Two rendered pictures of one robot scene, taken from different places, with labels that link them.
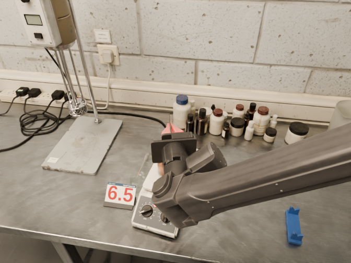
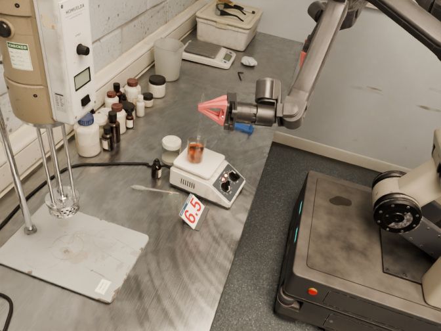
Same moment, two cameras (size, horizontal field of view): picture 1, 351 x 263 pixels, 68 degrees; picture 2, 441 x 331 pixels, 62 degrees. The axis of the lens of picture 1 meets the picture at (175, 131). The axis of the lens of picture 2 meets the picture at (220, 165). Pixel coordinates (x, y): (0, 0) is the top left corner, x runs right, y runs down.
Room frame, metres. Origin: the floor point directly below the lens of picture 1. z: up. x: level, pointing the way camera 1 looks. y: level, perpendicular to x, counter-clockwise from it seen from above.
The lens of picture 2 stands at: (0.44, 0.86, 1.51)
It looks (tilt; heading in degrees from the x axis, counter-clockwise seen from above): 39 degrees down; 270
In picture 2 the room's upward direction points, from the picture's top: 11 degrees clockwise
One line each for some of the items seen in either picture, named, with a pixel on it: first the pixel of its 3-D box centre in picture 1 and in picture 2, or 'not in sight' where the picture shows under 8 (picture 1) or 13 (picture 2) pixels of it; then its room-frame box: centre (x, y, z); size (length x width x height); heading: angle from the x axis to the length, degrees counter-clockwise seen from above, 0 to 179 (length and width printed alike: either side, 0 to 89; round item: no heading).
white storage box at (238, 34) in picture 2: not in sight; (229, 23); (0.54, -1.26, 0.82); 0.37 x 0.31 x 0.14; 80
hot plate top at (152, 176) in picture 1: (168, 177); (199, 160); (0.50, 0.02, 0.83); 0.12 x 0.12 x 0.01; 73
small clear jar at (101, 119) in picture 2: (205, 117); (98, 126); (0.86, -0.12, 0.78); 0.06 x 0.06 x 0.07
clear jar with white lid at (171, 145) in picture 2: not in sight; (170, 150); (0.60, -0.05, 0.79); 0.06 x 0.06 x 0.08
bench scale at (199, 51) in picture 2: not in sight; (208, 53); (0.61, -0.91, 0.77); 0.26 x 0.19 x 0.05; 174
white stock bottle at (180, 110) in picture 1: (182, 111); (86, 134); (0.86, -0.03, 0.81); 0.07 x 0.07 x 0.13
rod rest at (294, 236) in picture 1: (294, 224); (241, 123); (0.39, -0.33, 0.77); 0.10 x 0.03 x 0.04; 166
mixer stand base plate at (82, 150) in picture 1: (85, 141); (75, 247); (0.75, 0.34, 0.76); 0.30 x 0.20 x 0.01; 171
